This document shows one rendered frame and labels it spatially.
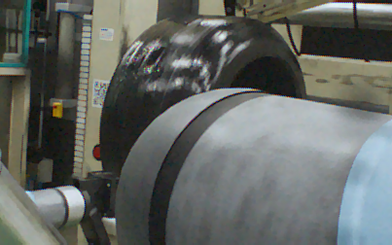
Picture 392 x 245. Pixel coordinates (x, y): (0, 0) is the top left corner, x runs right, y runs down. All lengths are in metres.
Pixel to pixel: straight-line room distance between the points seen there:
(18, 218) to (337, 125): 0.69
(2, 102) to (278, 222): 1.53
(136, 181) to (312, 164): 0.10
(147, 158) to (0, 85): 1.44
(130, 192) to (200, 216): 0.06
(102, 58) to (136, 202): 1.36
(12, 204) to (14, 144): 0.89
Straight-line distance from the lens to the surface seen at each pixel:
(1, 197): 0.87
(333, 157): 0.23
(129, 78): 1.34
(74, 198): 1.14
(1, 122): 1.74
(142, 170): 0.29
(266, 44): 1.41
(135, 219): 0.29
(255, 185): 0.24
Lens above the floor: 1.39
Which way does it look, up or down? 7 degrees down
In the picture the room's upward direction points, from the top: 5 degrees clockwise
